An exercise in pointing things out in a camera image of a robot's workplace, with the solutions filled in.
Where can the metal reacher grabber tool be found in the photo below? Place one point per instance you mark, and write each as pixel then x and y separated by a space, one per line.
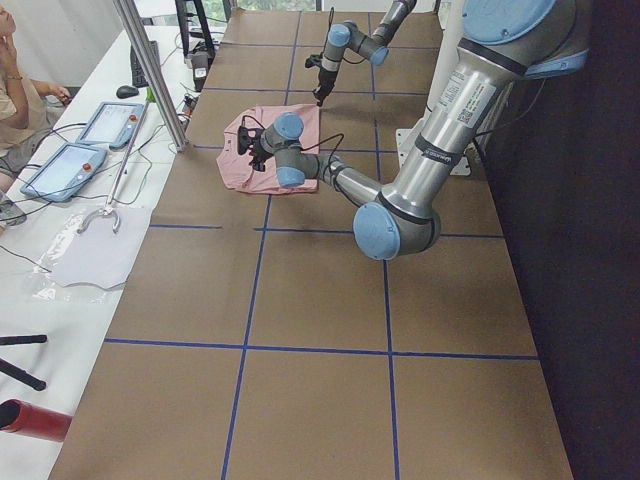
pixel 108 210

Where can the seated person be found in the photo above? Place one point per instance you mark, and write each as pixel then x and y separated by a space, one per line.
pixel 29 108

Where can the red cylinder tube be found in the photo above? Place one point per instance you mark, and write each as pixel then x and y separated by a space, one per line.
pixel 34 421

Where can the teach pendant tablet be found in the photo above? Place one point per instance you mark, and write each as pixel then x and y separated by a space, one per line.
pixel 112 124
pixel 65 173

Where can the white paper sheet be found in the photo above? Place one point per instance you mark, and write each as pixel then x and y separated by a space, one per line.
pixel 101 258

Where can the clear plastic bag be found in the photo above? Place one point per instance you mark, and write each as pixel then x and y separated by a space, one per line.
pixel 45 288

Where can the near teach pendant tablet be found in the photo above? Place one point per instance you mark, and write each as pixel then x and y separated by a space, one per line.
pixel 65 173

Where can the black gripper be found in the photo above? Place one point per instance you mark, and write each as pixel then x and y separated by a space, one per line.
pixel 326 78
pixel 258 148

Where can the black power adapter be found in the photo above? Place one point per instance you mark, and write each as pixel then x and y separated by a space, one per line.
pixel 198 62

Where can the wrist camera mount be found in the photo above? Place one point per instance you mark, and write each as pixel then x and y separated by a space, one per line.
pixel 248 140
pixel 314 60

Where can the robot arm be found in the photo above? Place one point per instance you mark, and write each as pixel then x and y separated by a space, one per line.
pixel 501 42
pixel 346 35

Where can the far teach pendant tablet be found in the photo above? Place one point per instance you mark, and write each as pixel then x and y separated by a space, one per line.
pixel 112 124

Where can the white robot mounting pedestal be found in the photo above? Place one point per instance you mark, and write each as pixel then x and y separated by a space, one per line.
pixel 432 123

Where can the aluminium frame post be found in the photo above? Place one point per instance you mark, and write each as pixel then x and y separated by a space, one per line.
pixel 140 42

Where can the brown paper table cover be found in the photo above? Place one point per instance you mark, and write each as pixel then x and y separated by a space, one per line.
pixel 254 340

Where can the black computer mouse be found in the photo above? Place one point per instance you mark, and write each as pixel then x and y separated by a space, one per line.
pixel 126 91

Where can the pink Snoopy t-shirt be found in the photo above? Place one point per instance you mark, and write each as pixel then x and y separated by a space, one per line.
pixel 236 171

